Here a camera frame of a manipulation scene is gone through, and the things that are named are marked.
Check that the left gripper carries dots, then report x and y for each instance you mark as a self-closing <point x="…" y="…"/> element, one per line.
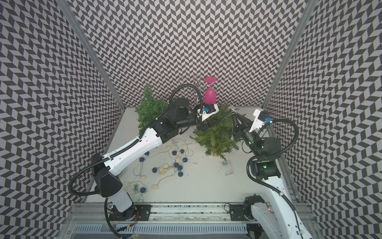
<point x="202" y="126"/>

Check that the metal front rail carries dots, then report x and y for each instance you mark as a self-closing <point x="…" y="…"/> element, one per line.
<point x="171" y="213"/>

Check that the pink plastic wine glass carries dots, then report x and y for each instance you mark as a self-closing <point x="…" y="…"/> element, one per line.
<point x="210" y="94"/>

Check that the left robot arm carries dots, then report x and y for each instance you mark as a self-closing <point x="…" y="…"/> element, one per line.
<point x="106" y="168"/>

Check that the clear battery box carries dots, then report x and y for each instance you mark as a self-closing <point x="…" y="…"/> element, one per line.
<point x="227" y="168"/>

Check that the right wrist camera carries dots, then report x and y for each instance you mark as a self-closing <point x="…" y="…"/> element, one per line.
<point x="261" y="118"/>

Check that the blue and white ball garland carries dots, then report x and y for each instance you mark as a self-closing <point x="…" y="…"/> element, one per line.
<point x="177" y="156"/>

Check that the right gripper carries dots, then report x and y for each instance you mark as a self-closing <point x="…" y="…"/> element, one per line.
<point x="245" y="121"/>

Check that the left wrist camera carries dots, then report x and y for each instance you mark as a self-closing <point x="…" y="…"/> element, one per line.
<point x="207" y="111"/>

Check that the chrome wire glass rack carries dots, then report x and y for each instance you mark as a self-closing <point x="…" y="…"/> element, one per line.
<point x="189" y="92"/>

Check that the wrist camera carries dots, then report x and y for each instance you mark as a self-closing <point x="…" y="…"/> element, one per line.
<point x="261" y="118"/>
<point x="207" y="111"/>

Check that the dark green small christmas tree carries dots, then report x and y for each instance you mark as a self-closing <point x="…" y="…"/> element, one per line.
<point x="150" y="108"/>

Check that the light green christmas tree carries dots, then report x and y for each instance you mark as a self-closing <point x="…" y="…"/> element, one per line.
<point x="211" y="139"/>

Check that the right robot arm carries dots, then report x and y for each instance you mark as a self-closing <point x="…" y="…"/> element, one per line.
<point x="262" y="169"/>

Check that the garland battery box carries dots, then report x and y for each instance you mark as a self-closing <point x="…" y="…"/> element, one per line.
<point x="132" y="188"/>

